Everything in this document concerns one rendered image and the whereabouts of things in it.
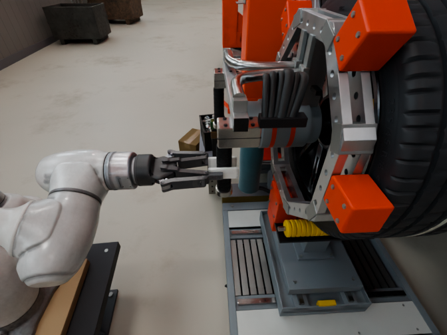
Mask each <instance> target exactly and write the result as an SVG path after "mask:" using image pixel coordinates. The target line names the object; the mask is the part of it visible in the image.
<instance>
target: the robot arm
mask: <svg viewBox="0 0 447 335"><path fill-rule="evenodd" d="M202 166H208V167H209V168H208V171H206V170H197V169H188V168H196V167H202ZM238 176H239V168H238V167H237V156H232V160H231V167H217V164H216V157H209V153H206V152H205V151H176V150H168V154H167V155H166V156H162V157H159V158H156V157H154V155H152V154H138V155H137V154H136V153H135V152H104V151H101V150H69V151H65V152H59V153H55V154H51V155H49V156H46V157H44V158H43V159H42V160H41V161H40V162H39V163H38V165H37V167H36V170H35V178H36V181H37V183H38V184H39V185H40V186H41V187H42V188H43V189H44V190H45V191H48V192H49V195H48V197H47V198H46V199H41V198H40V197H35V196H30V195H25V196H21V195H19V194H17V193H2V192H1V191H0V335H35V333H36V330H37V326H38V323H39V321H40V320H41V318H42V316H43V314H44V312H45V310H46V308H47V306H48V304H49V302H50V300H51V299H52V297H53V295H54V293H55V291H56V290H57V289H58V287H60V285H61V284H64V283H66V282H68V281H69V280H70V279H71V278H72V277H73V276H74V275H75V274H76V273H77V272H78V270H79V269H80V268H81V266H82V264H83V263H84V260H85V259H86V256H87V255H88V252H89V251H90V248H91V247H92V244H93V241H94V238H95V235H96V231H97V228H98V222H99V219H100V208H101V205H102V202H103V200H104V198H105V197H106V195H107V193H108V191H110V190H114V191H116V190H124V189H136V188H137V187H138V186H152V185H154V184H155V183H158V184H160V185H161V188H162V192H163V193H165V192H167V191H171V190H175V189H190V188H199V187H205V186H206V184H209V182H210V180H221V179H234V178H238Z"/></svg>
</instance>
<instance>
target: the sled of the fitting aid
mask: <svg viewBox="0 0 447 335"><path fill-rule="evenodd" d="M259 221H260V225H261V231H262V234H263V240H264V244H265V250H266V253H267V260H268V263H269V269H270V273H271V278H272V282H273V288H274V292H275V297H276V301H277V307H278V311H279V316H295V315H307V314H330V313H342V312H364V311H365V310H366V309H367V308H368V307H369V306H370V305H371V304H372V303H371V301H370V299H369V297H368V295H367V293H366V291H365V289H364V287H362V289H361V290H360V291H348V292H324V293H311V294H287V290H286V287H285V281H284V278H283V273H282V270H281V265H280V262H279V257H278V254H277V249H276V246H275V241H274V238H273V233H272V230H271V225H270V222H269V218H268V214H267V211H261V212H260V217H259Z"/></svg>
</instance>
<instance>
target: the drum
mask: <svg viewBox="0 0 447 335"><path fill-rule="evenodd" d="M261 103H262V98H260V99H258V101H248V103H247V113H248V116H249V117H250V116H252V117H254V116H257V117H258V114H259V113H261ZM299 112H304V113H305V115H306V116H307V117H308V121H307V126H306V127H305V128H262V129H261V139H260V146H259V147H258V148H288V147H303V146H304V145H305V144H306V143H313V142H316V141H317V139H318V138H319V135H320V133H321V128H322V113H321V108H320V106H319V105H318V107H310V106H301V107H300V109H299Z"/></svg>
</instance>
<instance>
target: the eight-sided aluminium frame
mask: <svg viewBox="0 0 447 335"><path fill-rule="evenodd" d="M346 19H347V16H345V15H341V14H338V13H335V12H332V11H329V10H327V9H326V8H298V10H297V12H296V14H294V16H293V21H292V23H291V26H290V28H289V30H288V32H287V34H286V36H285V39H284V41H283V43H282V45H281V48H280V49H279V51H278V52H277V56H276V59H275V61H292V60H293V57H297V51H298V46H299V39H300V35H301V34H300V33H301V29H305V30H306V31H307V33H309V34H313V35H315V38H316V39H318V40H320V41H321V42H323V44H324V46H325V54H326V62H327V78H328V86H329V102H330V109H331V125H332V134H331V143H330V146H329V150H328V152H327V156H326V158H325V162H324V164H323V168H322V170H321V174H320V176H319V180H318V182H317V186H316V188H315V192H314V194H313V198H312V200H311V201H305V200H304V198H303V195H302V193H301V190H300V189H299V186H298V184H297V181H296V179H295V176H294V174H293V172H292V169H291V166H290V163H289V150H288V148H281V158H278V150H277V148H271V170H272V174H274V177H275V181H276V184H277V188H278V190H279V194H280V196H281V200H282V202H283V208H284V210H285V212H286V214H288V215H293V216H296V217H300V218H303V219H307V220H308V221H314V222H315V221H334V219H333V217H332V215H331V213H330V211H329V209H328V207H327V205H326V203H325V201H324V199H323V198H324V196H325V193H326V190H327V188H328V185H329V182H330V180H331V177H332V176H333V175H354V174H361V173H362V171H363V168H364V166H365V164H366V162H367V160H368V158H369V156H370V154H373V150H374V145H375V143H376V140H377V138H376V130H377V126H378V124H377V123H375V118H374V106H373V94H372V87H371V74H370V71H343V72H342V71H340V70H339V67H338V63H337V57H336V52H335V46H334V42H333V41H334V39H335V37H336V36H337V33H338V32H339V30H340V29H341V27H342V26H343V23H344V22H345V20H346ZM283 173H284V174H285V177H286V180H287V184H288V186H289V189H290V192H291V194H292V197H293V198H291V196H290V194H289V191H288V189H287V186H286V183H285V180H284V178H283V175H282V174H283Z"/></svg>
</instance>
